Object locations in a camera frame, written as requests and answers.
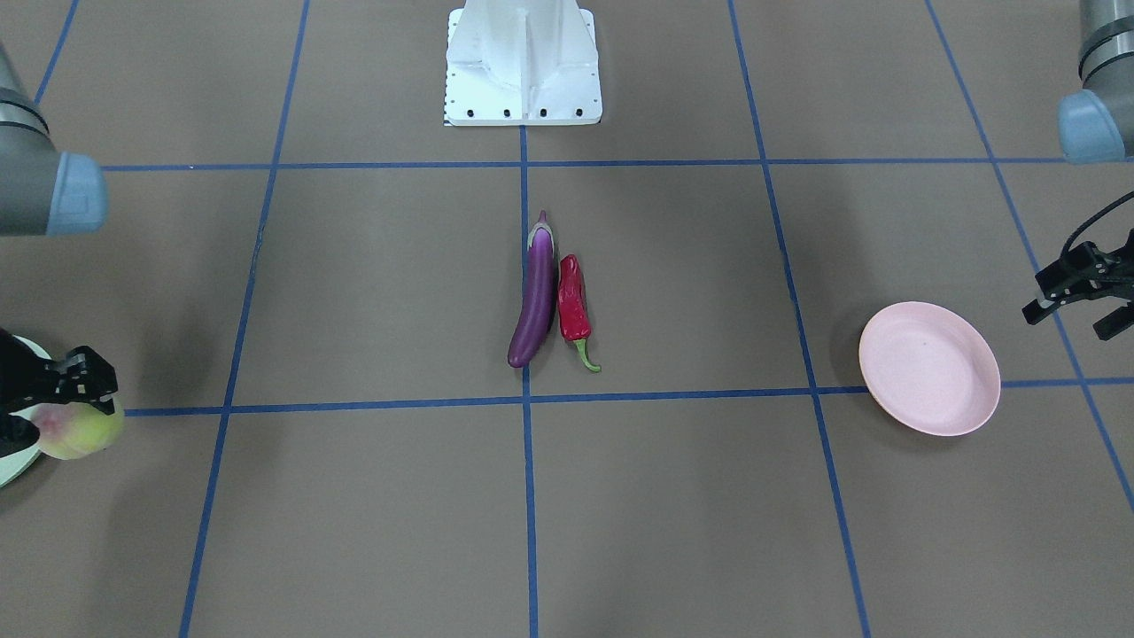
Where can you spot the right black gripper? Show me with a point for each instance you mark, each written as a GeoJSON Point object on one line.
{"type": "Point", "coordinates": [25, 377]}

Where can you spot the yellow pink peach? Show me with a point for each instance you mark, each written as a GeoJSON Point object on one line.
{"type": "Point", "coordinates": [75, 430]}

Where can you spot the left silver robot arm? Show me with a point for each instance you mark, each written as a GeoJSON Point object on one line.
{"type": "Point", "coordinates": [1096, 121]}

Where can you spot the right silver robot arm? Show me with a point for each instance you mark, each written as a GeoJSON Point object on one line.
{"type": "Point", "coordinates": [46, 192]}

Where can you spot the green plate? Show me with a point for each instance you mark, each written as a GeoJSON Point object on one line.
{"type": "Point", "coordinates": [12, 465]}

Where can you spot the brown paper table cover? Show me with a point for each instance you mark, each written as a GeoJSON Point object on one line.
{"type": "Point", "coordinates": [308, 286]}

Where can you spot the purple eggplant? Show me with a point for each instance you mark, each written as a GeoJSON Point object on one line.
{"type": "Point", "coordinates": [538, 305]}

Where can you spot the red chili pepper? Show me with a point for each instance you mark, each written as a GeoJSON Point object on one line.
{"type": "Point", "coordinates": [574, 319]}

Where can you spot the pink plate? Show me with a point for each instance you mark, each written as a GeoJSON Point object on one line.
{"type": "Point", "coordinates": [930, 369]}

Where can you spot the white camera stand column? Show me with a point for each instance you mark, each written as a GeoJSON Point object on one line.
{"type": "Point", "coordinates": [522, 63]}

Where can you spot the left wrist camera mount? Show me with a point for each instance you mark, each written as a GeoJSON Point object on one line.
{"type": "Point", "coordinates": [1086, 273]}

